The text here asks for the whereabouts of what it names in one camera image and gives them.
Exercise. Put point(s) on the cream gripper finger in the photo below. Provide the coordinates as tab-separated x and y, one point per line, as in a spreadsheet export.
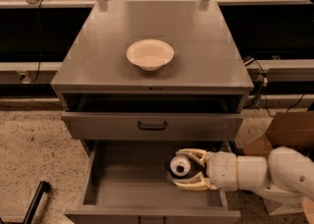
200	156
196	183

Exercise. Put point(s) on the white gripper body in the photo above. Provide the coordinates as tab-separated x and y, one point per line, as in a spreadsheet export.
222	170

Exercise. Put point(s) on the blue pepsi can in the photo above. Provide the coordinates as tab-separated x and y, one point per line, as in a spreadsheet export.
179	167

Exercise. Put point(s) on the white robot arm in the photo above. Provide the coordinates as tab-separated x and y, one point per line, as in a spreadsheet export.
252	174

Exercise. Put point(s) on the open grey middle drawer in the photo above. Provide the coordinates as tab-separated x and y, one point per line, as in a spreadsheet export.
127	184

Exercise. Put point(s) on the grey metal drawer cabinet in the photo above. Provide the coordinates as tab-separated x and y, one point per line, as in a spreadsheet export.
206	75

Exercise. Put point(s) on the grey top drawer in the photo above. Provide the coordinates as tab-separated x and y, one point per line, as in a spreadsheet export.
123	126

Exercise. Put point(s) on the brown cardboard box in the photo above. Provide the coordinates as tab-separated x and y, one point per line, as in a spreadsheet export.
287	129

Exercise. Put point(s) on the white paper bowl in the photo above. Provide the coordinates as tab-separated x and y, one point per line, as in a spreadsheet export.
150	54

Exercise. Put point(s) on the black bar lower left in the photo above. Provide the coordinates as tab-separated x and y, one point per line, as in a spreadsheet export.
43	188

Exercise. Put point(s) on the black top drawer handle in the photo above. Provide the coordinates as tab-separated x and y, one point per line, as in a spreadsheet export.
152	127

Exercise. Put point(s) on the wall power outlet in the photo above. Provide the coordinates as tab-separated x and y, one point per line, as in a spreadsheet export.
24	77

